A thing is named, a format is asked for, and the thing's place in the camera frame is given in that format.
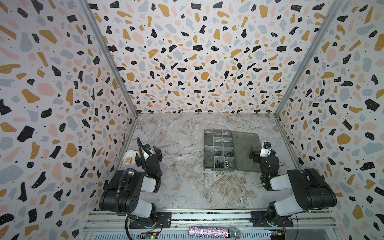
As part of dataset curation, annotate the grey compartment organizer box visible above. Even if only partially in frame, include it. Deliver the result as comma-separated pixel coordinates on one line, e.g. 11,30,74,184
204,129,262,173

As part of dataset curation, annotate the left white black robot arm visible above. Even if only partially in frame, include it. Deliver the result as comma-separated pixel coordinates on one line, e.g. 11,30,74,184
100,145,163,221

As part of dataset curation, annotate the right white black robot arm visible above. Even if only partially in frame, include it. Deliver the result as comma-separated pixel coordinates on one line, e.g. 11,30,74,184
249,148,337,227

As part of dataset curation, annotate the white square container orange label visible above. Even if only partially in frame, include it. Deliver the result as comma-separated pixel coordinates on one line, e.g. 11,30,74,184
122,150,140,165

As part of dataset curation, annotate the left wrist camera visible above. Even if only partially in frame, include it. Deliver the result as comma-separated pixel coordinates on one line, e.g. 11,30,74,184
142,144,153,160

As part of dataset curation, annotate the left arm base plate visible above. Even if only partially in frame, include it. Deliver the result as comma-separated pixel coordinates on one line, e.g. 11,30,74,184
129,212,172,230

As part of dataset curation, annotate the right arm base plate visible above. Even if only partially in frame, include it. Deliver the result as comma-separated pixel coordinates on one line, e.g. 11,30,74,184
250,211,294,228

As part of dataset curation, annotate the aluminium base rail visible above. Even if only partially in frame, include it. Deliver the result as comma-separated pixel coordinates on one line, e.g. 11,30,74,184
80,209,342,240

